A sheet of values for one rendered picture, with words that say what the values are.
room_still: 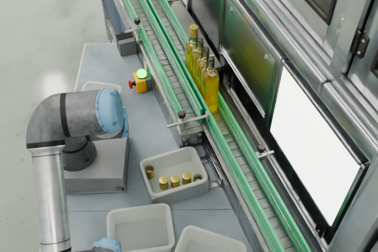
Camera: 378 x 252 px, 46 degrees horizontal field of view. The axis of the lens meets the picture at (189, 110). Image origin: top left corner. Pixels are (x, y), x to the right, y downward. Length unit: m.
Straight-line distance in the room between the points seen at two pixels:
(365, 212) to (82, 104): 0.78
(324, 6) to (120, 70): 1.22
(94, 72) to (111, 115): 1.08
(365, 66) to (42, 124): 0.80
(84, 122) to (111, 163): 0.58
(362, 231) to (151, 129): 1.45
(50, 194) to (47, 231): 0.09
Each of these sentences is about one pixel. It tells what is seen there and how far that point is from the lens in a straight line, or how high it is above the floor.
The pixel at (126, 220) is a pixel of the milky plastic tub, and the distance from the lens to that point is 1.69.
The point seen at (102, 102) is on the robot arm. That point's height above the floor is 1.41.
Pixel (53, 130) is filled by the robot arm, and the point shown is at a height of 1.37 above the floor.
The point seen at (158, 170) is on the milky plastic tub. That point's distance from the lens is 1.78.
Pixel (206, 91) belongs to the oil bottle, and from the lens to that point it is 1.72.
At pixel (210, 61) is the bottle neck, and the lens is 1.64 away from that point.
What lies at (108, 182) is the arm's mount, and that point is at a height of 0.82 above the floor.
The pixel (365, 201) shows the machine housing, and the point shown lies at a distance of 0.55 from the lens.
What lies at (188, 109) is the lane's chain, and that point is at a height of 0.88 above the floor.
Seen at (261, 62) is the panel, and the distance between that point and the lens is 1.56.
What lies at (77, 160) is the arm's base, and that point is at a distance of 1.68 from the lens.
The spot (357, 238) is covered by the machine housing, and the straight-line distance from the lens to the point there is 0.60.
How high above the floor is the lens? 2.23
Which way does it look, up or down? 48 degrees down
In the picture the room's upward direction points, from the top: straight up
